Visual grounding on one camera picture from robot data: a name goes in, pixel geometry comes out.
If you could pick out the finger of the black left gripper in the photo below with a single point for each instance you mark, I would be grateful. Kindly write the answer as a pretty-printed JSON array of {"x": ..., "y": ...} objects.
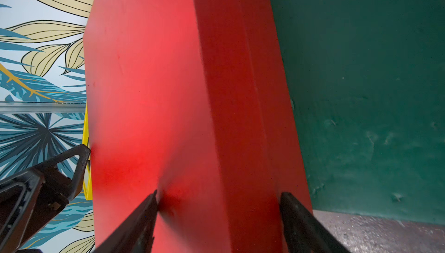
[{"x": 64, "y": 173}]

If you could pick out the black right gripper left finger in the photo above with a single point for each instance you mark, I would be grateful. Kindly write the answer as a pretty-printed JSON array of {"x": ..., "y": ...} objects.
[{"x": 136, "y": 233}]

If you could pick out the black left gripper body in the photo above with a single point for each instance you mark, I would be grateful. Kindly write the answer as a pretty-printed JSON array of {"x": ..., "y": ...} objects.
[{"x": 29, "y": 200}]

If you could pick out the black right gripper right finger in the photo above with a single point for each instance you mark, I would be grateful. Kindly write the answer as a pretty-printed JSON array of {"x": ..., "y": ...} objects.
[{"x": 303, "y": 232}]

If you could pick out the red shoebox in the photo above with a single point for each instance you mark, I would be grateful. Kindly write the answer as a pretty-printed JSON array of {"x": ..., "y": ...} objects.
[{"x": 189, "y": 99}]

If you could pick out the yellow and black toolbox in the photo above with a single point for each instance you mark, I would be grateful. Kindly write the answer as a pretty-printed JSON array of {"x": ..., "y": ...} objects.
[{"x": 87, "y": 180}]

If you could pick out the green shoebox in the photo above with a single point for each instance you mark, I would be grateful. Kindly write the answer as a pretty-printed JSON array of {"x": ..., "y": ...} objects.
[{"x": 367, "y": 86}]

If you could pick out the left aluminium frame post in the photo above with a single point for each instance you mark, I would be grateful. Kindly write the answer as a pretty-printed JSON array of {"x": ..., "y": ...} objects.
[{"x": 40, "y": 108}]

